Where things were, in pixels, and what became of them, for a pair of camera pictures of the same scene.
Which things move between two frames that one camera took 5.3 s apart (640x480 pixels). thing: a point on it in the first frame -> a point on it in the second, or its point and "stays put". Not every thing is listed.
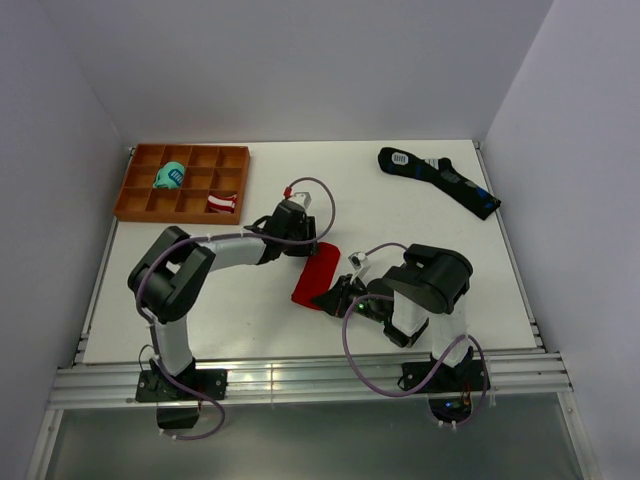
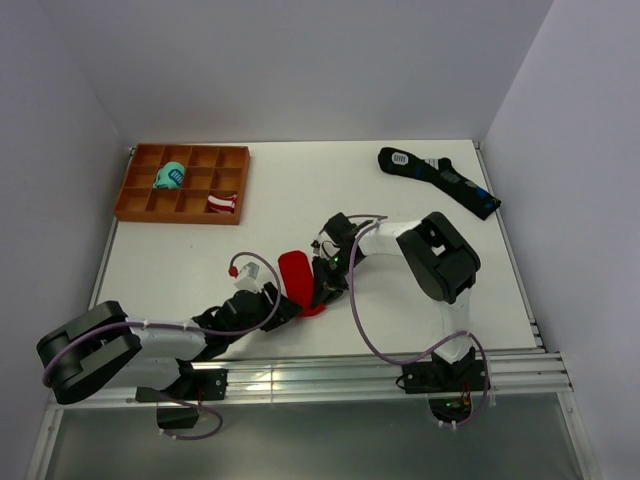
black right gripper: [337, 303] -> [326, 287]
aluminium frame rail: [94, 387] stays put
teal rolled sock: [170, 176] stays put
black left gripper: [307, 226] -> [271, 291]
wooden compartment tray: [209, 170] stays put
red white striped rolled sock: [222, 204] stays put
